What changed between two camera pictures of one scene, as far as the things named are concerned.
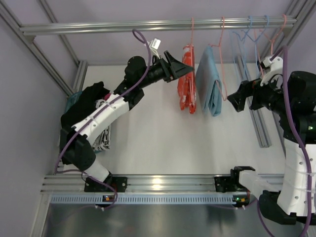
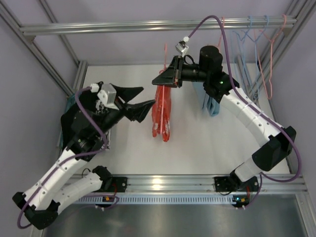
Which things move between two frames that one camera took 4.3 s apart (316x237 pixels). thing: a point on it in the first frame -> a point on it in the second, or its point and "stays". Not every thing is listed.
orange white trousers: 186,84 -> 161,111
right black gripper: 248,94 -> 178,71
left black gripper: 168,68 -> 122,106
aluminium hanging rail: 160,24 stays
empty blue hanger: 255,40 stays
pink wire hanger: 192,70 -> 163,72
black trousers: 85,103 stays
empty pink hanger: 271,40 stays
